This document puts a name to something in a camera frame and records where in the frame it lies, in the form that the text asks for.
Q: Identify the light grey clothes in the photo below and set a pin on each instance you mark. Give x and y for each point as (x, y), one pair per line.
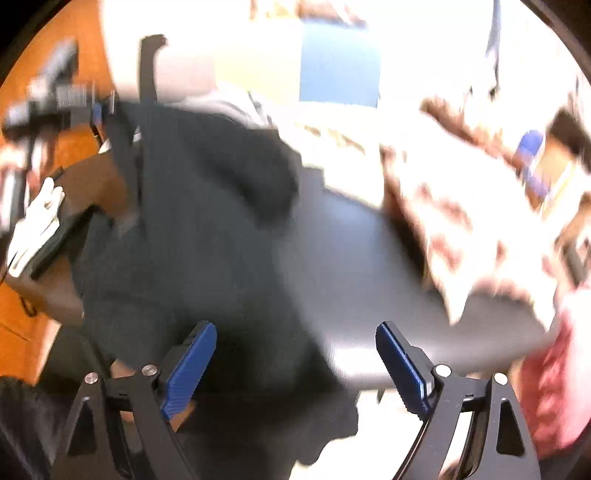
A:
(240, 106)

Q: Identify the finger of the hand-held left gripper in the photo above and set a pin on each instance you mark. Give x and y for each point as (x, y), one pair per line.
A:
(98, 115)

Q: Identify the pink red cloth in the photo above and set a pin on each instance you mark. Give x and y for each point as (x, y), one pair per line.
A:
(554, 383)

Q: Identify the dark grey garment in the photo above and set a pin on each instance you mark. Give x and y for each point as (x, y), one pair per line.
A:
(194, 240)

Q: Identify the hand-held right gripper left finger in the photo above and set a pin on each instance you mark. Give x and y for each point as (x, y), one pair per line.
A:
(189, 369)

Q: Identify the grey yellow blue chair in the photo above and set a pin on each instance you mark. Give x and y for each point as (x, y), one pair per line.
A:
(339, 69)

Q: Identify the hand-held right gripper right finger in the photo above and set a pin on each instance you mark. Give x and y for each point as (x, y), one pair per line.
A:
(401, 369)

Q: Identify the blue white packet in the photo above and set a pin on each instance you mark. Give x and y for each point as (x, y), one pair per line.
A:
(531, 157)

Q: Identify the brown white patterned cloth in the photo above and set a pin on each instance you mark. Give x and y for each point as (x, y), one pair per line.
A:
(452, 207)

